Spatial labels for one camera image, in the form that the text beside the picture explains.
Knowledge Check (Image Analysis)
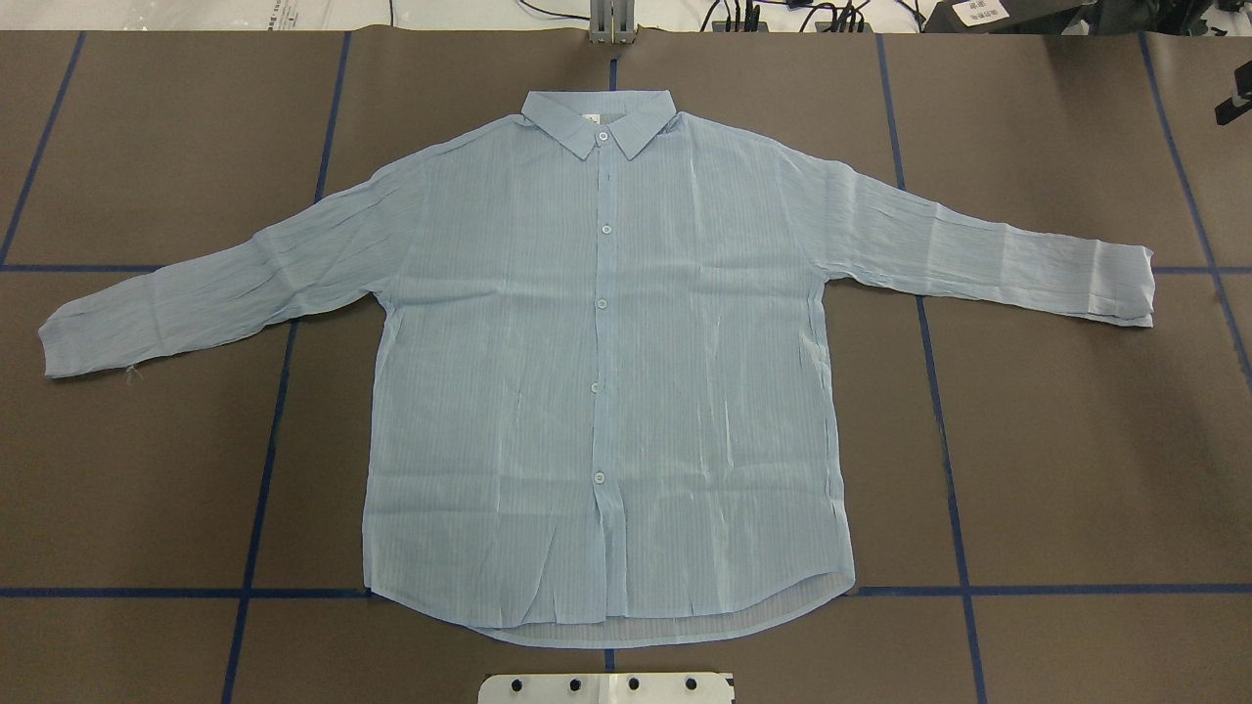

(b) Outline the light blue button-up shirt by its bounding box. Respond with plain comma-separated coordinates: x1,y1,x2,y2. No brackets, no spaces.
38,91,1156,649

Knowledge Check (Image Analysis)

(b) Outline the brown paper table cover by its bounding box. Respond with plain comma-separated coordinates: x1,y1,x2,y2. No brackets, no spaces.
3,25,1249,703

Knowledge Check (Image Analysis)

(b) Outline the black power adapter box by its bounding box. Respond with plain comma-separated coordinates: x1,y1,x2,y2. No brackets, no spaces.
921,1,1090,35

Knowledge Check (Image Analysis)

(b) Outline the grey aluminium profile post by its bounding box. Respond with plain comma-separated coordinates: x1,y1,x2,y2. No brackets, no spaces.
588,0,639,45

